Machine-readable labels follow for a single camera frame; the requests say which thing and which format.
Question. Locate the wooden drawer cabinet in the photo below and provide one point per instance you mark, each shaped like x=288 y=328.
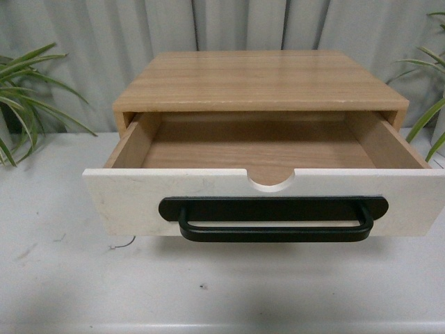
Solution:
x=280 y=80

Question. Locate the white top drawer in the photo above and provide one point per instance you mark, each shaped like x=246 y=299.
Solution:
x=341 y=154

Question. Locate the black drawer handle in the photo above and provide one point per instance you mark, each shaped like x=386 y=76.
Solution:
x=274 y=219

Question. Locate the grey curtain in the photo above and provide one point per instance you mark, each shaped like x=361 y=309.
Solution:
x=108 y=43

